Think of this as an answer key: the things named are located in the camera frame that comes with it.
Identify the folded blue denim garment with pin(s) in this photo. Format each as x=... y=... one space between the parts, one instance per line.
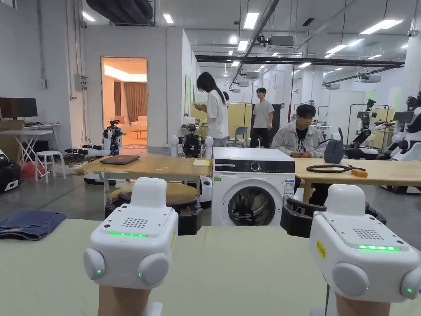
x=31 y=223

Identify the large white robot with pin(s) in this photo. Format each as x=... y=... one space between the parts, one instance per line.
x=409 y=138

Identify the person's left hand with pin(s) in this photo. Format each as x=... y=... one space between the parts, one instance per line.
x=123 y=301

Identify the bed with pale green sheet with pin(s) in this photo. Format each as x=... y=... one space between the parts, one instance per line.
x=236 y=273

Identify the white robot with black head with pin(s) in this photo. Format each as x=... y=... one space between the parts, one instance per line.
x=111 y=138

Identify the white washing machine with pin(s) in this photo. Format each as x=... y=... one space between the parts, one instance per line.
x=253 y=187

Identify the black bag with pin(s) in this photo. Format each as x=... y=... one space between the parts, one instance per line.
x=8 y=176

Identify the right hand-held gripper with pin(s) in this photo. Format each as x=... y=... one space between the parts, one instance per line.
x=358 y=256

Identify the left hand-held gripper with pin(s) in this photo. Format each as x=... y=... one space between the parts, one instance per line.
x=131 y=243

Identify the black and white robot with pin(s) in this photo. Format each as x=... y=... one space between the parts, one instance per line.
x=192 y=141
x=366 y=131

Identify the desk with black monitor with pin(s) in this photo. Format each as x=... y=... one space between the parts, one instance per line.
x=19 y=108

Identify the person's right hand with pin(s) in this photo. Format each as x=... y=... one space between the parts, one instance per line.
x=361 y=307

